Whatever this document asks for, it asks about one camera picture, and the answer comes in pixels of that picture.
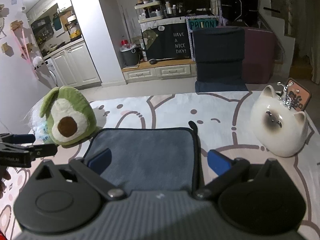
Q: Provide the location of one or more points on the dark grey trash bin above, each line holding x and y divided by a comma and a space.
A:
130, 53

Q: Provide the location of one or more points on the dark blue floor chair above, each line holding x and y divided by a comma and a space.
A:
219, 53

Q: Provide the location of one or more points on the plastic tissue pack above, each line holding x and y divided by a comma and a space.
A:
38, 126

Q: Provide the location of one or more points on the maroon floor chair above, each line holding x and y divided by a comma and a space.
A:
258, 63

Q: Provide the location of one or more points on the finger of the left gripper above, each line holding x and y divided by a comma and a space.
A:
23, 138
37, 151

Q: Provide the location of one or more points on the white drawer cabinet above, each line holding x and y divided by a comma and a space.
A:
162, 70

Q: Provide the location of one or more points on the teal poison sign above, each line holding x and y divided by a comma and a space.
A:
202, 23

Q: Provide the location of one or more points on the grey blue towel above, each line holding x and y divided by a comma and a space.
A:
151, 159

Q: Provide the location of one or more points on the black hanging jacket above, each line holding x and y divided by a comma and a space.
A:
243, 13

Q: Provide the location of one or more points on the small orange picture card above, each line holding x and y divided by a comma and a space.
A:
298, 94

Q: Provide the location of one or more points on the black have a nice day cloth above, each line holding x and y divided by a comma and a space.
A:
165, 42

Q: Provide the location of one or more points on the white ceramic cat figurine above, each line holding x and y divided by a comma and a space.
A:
278, 126

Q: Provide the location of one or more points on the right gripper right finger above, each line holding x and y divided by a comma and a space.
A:
229, 172

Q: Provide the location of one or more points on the cream tiered shelf rack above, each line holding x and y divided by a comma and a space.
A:
147, 12

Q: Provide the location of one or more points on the white kitchen cabinet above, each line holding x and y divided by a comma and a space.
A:
74, 66

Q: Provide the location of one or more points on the cartoon printed tablecloth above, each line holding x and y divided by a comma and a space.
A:
223, 120

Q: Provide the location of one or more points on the green avocado plush toy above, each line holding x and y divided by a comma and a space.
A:
68, 115

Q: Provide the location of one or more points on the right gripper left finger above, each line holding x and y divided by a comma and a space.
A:
89, 170

